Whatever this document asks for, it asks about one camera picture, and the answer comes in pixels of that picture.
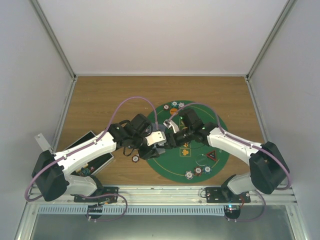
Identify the black aluminium poker case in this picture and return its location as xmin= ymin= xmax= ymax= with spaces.
xmin=64 ymin=130 xmax=115 ymax=177

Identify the red black chip stack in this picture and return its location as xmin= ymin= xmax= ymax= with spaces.
xmin=131 ymin=155 xmax=140 ymax=163

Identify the red black triangle all-in marker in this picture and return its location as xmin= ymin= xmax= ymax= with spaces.
xmin=206 ymin=150 xmax=217 ymax=162

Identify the green round poker mat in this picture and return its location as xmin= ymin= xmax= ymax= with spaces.
xmin=147 ymin=100 xmax=230 ymax=184

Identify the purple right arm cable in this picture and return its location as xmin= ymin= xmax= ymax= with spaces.
xmin=167 ymin=102 xmax=293 ymax=190

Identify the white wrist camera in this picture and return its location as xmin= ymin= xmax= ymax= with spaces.
xmin=163 ymin=119 xmax=180 ymax=134
xmin=146 ymin=131 xmax=167 ymax=146

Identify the orange big blind button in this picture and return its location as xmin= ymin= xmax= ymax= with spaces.
xmin=169 ymin=107 xmax=178 ymax=116

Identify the grey slotted cable duct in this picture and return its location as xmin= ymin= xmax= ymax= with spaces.
xmin=38 ymin=204 xmax=225 ymax=217

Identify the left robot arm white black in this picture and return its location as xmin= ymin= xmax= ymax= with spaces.
xmin=31 ymin=114 xmax=167 ymax=202

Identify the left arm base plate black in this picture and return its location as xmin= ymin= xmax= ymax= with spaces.
xmin=73 ymin=186 xmax=119 ymax=205

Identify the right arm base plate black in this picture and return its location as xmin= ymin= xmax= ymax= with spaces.
xmin=200 ymin=187 xmax=251 ymax=204

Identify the clear acrylic dealer button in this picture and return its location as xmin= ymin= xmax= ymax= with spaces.
xmin=195 ymin=154 xmax=209 ymax=167

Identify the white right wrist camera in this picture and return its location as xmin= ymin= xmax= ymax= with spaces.
xmin=163 ymin=119 xmax=180 ymax=134

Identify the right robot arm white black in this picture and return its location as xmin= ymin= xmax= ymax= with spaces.
xmin=163 ymin=108 xmax=290 ymax=203

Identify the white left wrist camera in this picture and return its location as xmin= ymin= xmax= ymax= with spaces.
xmin=146 ymin=131 xmax=167 ymax=146

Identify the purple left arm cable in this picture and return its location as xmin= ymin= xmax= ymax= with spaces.
xmin=24 ymin=96 xmax=160 ymax=202

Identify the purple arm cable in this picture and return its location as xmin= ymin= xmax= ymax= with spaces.
xmin=24 ymin=96 xmax=160 ymax=202
xmin=167 ymin=102 xmax=293 ymax=190

